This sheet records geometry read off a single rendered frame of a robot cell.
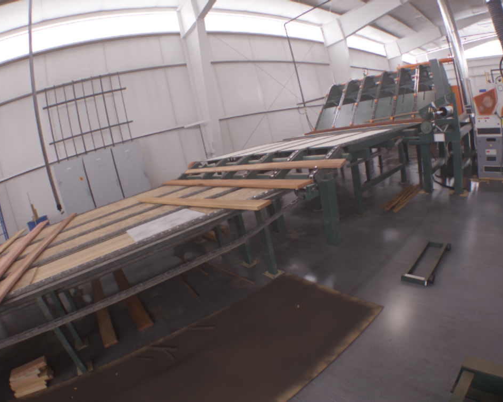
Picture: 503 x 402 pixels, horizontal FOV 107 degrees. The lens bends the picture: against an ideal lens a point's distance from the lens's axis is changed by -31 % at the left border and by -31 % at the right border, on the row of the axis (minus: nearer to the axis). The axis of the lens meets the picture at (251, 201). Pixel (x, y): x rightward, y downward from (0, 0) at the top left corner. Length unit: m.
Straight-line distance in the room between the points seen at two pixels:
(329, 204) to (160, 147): 6.28
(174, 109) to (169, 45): 2.24
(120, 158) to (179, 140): 2.12
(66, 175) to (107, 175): 1.13
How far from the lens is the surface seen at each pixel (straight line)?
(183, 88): 8.94
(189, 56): 9.22
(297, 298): 2.30
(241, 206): 1.97
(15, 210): 8.21
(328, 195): 2.86
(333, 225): 2.97
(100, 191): 7.31
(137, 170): 7.45
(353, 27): 13.75
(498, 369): 1.45
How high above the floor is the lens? 1.36
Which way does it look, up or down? 14 degrees down
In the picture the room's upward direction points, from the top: 13 degrees counter-clockwise
